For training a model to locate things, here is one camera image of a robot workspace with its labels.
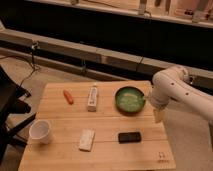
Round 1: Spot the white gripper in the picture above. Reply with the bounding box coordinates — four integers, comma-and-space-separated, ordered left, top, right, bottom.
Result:
143, 93, 166, 123

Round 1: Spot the green ceramic bowl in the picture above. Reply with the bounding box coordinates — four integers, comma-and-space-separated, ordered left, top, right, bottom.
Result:
115, 86, 146, 113

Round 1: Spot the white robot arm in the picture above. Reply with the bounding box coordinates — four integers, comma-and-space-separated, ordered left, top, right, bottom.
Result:
147, 65, 213, 126

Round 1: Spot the black phone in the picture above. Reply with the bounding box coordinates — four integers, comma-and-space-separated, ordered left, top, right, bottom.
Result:
118, 132, 142, 143

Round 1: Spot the white remote control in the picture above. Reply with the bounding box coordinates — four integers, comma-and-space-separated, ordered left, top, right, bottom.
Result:
87, 83, 98, 112

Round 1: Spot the white rectangular block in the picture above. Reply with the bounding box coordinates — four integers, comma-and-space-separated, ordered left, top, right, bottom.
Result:
79, 129, 95, 152

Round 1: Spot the orange carrot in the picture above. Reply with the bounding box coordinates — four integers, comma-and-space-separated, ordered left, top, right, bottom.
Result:
63, 90, 74, 105

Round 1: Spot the white paper cup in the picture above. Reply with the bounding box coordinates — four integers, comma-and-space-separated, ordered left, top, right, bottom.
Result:
29, 120, 53, 144

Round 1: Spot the black chair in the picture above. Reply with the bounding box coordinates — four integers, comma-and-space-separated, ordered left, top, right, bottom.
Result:
0, 65, 35, 164

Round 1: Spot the black cable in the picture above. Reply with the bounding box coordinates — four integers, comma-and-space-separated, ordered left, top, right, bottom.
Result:
0, 41, 41, 88

